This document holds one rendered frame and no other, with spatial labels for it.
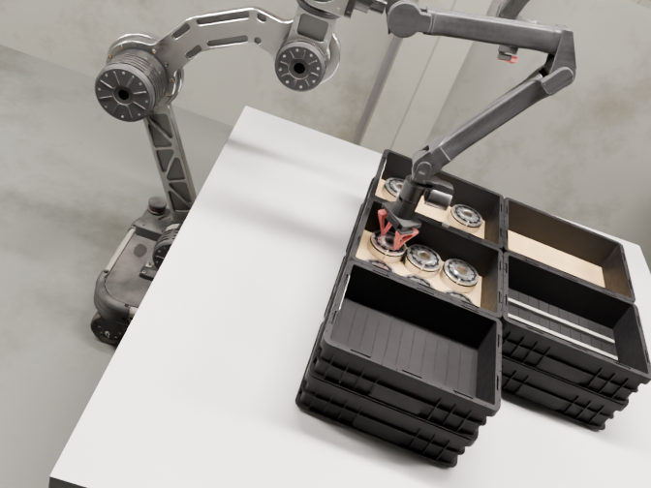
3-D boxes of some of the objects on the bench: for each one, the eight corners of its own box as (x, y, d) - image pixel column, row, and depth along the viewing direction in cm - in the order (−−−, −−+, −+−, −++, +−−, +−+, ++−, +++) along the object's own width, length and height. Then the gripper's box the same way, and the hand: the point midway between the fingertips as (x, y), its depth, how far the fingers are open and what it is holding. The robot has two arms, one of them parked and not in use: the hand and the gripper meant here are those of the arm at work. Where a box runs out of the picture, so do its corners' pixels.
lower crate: (291, 408, 156) (306, 375, 149) (320, 322, 180) (334, 289, 173) (454, 473, 157) (478, 442, 150) (462, 379, 181) (482, 349, 174)
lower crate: (462, 379, 181) (482, 349, 174) (468, 307, 205) (485, 278, 198) (604, 436, 181) (630, 408, 174) (592, 356, 205) (615, 329, 198)
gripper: (387, 185, 181) (368, 230, 190) (412, 210, 175) (390, 256, 184) (407, 183, 185) (387, 228, 194) (431, 207, 179) (410, 253, 188)
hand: (389, 239), depth 188 cm, fingers open, 6 cm apart
